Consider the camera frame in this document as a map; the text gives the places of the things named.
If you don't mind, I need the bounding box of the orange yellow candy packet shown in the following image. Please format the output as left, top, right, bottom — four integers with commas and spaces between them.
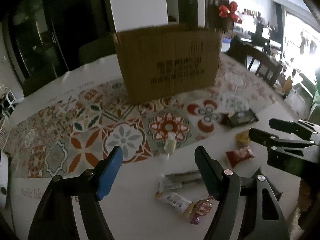
235, 130, 251, 145

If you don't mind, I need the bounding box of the black snack bar wrapper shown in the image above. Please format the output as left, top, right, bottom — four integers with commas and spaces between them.
220, 109, 259, 128

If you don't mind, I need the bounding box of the small red snack packet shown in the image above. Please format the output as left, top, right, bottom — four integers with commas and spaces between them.
226, 146, 255, 167

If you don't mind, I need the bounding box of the purple foil candy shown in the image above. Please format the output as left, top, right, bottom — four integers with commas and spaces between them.
190, 196, 214, 225

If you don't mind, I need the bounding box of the white round appliance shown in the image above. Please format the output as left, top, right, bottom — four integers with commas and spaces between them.
0, 152, 9, 208

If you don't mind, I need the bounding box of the white wrapped snack bar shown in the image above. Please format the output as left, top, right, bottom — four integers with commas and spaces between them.
155, 191, 195, 218

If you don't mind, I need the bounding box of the patterned floral table mat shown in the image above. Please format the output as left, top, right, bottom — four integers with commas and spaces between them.
5, 55, 277, 179

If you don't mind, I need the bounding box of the dark wooden chair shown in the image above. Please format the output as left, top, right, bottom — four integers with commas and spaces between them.
226, 36, 286, 89

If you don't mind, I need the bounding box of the small yellow jelly cup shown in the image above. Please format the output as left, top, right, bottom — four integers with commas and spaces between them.
164, 132, 177, 155

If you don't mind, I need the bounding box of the brown cardboard box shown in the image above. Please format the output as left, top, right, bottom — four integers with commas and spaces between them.
113, 24, 222, 104

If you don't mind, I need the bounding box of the red balloon dog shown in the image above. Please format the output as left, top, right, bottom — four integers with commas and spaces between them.
219, 1, 242, 24

